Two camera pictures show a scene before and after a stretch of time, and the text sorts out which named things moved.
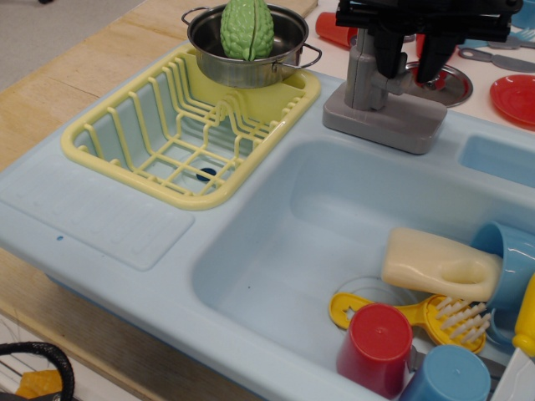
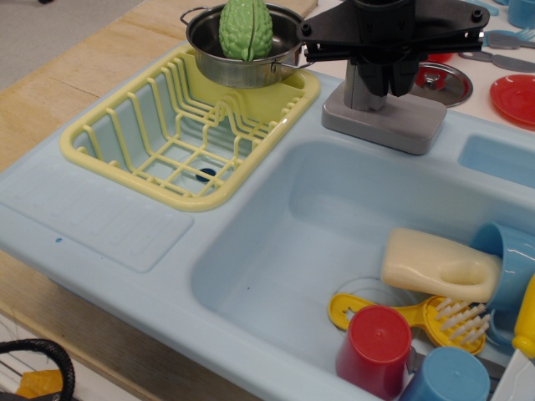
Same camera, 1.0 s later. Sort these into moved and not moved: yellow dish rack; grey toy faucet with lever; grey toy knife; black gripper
Moved: black gripper
Not moved: yellow dish rack; grey toy knife; grey toy faucet with lever
